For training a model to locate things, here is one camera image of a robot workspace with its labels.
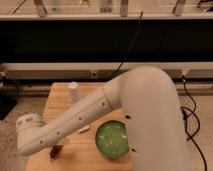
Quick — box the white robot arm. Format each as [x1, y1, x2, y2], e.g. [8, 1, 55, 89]
[16, 66, 192, 171]

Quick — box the green ceramic bowl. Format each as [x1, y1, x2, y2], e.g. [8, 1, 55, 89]
[95, 120, 129, 160]

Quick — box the translucent plastic cup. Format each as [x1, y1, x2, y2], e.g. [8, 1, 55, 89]
[68, 82, 81, 102]

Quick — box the white rectangular block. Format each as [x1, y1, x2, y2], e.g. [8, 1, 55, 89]
[78, 125, 90, 134]

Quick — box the black equipment at left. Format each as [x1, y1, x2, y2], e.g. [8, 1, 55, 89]
[0, 71, 21, 120]

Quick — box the black hanging cable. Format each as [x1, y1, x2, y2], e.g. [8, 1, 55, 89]
[107, 10, 145, 80]

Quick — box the black floor cable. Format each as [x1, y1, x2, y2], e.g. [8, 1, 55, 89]
[180, 76, 209, 171]

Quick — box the white wall rail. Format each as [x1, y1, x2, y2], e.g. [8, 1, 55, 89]
[0, 62, 213, 80]

